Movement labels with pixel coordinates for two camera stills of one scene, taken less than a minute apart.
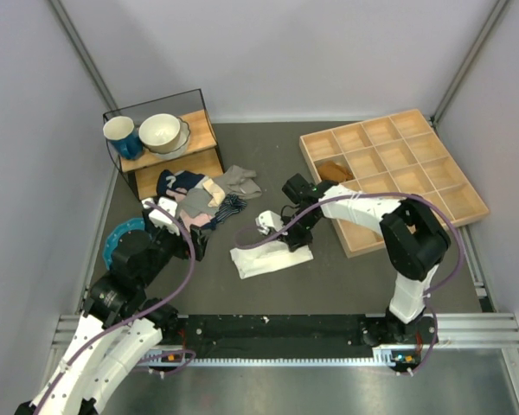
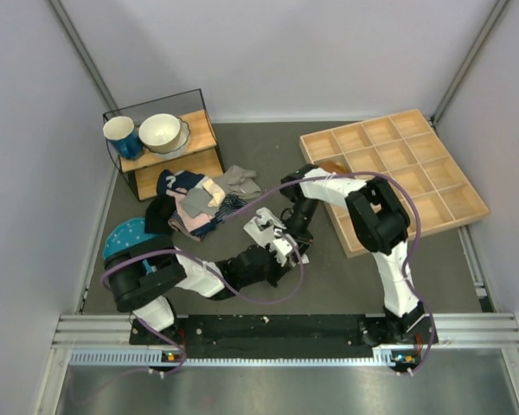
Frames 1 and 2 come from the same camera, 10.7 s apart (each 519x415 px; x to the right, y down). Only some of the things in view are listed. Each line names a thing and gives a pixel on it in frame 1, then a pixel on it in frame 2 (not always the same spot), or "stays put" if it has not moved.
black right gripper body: [300, 230] stays put
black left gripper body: [181, 247] -> [271, 271]
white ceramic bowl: [159, 132] stays put
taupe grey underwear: [241, 182] stays put
